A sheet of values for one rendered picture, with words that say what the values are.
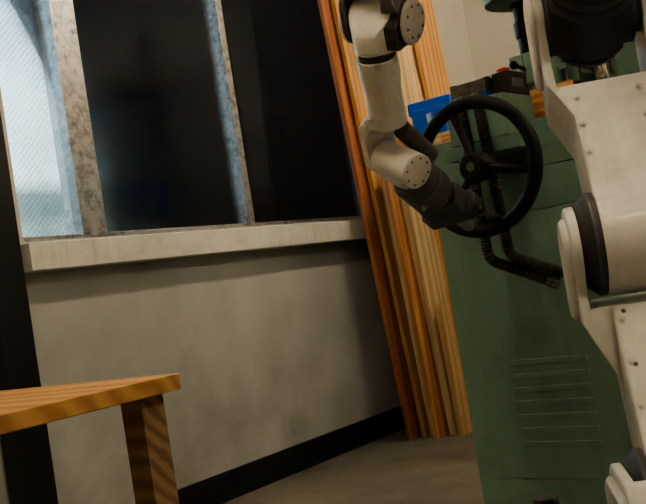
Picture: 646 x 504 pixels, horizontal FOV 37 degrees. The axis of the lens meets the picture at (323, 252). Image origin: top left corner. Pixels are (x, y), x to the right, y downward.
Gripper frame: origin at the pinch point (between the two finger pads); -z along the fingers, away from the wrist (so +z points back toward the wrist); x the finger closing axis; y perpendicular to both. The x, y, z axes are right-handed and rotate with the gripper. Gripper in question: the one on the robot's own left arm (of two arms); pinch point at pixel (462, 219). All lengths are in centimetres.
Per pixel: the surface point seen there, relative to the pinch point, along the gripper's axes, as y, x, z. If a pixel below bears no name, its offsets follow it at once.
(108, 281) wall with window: 21, -124, -9
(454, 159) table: 20.8, -6.7, -6.7
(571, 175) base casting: 16.5, 14.4, -18.9
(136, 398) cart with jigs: -55, -17, 57
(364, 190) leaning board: 99, -107, -101
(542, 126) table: 26.8, 10.9, -13.1
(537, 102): 37.4, 7.7, -17.3
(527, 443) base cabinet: -30, -11, -46
